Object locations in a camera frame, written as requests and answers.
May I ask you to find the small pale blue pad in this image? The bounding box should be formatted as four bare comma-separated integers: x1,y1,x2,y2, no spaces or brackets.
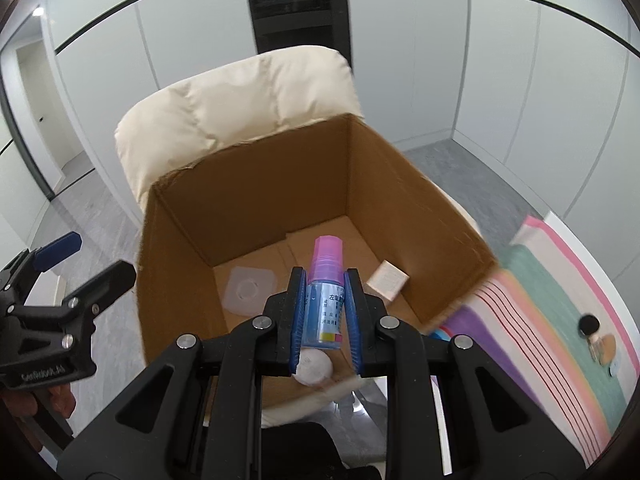
608,360,620,377

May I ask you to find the small beige carton box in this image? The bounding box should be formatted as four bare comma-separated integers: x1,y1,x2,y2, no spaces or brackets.
363,260,409,306

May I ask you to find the small pink-capped blue bottle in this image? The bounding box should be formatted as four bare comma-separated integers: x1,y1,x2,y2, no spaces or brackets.
302,235,345,350

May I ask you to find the dark wall cabinet niche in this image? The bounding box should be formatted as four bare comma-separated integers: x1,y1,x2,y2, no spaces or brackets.
248,0,352,60

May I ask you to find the translucent square plastic lid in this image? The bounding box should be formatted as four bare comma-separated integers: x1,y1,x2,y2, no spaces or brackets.
222,266,277,318

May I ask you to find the tan makeup sponge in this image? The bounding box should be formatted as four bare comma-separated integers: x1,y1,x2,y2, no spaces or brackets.
588,334,616,366

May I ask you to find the person's left hand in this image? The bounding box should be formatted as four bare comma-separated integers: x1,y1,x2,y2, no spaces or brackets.
1,385,76,452

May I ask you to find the brown cardboard box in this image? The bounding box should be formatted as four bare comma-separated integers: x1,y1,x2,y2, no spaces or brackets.
137,115,496,361

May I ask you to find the cream padded armchair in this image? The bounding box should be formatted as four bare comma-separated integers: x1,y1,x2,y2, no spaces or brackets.
114,45,482,428

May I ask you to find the striped colourful towel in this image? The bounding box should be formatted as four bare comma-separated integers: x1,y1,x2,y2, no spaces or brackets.
433,214,639,464

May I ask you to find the black makeup brush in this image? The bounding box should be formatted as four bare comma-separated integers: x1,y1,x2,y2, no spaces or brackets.
578,314,601,339

